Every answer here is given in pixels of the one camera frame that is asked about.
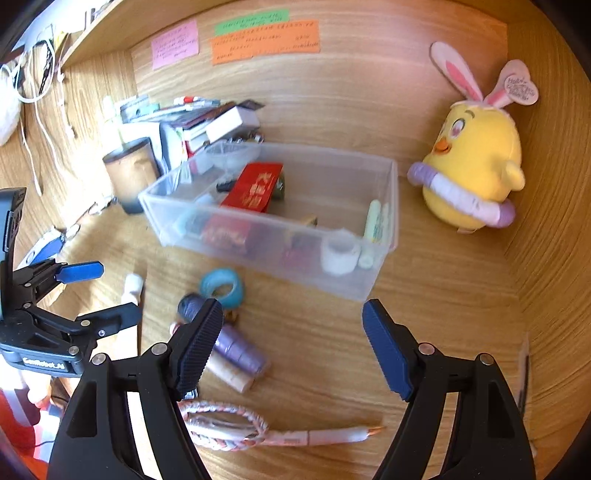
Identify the white tape roll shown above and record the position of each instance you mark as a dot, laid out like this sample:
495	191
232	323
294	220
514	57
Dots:
339	254

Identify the orange paper note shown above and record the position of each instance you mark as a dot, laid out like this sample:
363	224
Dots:
263	44

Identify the red white marker pen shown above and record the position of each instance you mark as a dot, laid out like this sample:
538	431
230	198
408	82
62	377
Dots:
187	98

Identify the pale green highlighter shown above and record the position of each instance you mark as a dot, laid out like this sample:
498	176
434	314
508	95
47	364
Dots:
371	220

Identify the orange red clothing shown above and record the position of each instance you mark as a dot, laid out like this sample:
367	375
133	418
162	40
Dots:
18	429

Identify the white squeeze tube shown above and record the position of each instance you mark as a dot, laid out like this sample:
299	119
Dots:
201	166

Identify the dark purple bottle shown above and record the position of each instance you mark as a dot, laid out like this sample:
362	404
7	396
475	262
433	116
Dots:
235	346

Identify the eyeglasses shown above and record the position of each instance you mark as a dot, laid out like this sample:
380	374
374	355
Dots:
99	207

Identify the small white bottle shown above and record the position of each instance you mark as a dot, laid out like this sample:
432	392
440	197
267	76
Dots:
134	286

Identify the small white box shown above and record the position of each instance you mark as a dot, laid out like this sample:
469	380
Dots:
231	122

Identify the tan ceramic mug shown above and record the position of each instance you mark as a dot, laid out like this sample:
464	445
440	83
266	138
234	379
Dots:
131	184

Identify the blue white card holder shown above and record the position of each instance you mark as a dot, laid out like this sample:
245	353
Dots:
46	249

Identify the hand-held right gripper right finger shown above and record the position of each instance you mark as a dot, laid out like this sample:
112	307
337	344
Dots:
385	350

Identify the white soft object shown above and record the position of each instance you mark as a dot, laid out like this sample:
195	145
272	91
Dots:
7	115

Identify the blue tape roll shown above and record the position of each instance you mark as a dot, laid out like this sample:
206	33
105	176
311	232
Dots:
207	281

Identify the red tea packet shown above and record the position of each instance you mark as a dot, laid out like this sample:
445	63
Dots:
254	187

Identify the green paper note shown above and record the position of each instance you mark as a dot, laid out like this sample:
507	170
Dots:
249	22

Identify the pink paper note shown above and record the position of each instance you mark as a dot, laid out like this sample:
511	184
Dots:
175	44

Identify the stack of books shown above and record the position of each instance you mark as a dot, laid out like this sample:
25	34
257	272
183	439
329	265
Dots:
198	115

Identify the wooden shelf board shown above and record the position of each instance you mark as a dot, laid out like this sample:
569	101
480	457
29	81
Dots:
101	27

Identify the clear plastic storage bin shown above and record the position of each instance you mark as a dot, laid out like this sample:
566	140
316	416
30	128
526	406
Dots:
300	277

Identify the person's left hand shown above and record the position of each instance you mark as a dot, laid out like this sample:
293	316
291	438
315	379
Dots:
34	385

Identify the yellow chick plush toy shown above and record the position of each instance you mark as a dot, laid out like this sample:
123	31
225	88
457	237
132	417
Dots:
475	161

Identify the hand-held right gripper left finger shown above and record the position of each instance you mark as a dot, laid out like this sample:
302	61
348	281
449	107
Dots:
198	346

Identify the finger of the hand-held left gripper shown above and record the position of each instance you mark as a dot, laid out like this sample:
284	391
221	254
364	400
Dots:
115	318
81	271

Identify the dark wooden mug lid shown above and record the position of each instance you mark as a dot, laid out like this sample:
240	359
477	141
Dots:
127	150

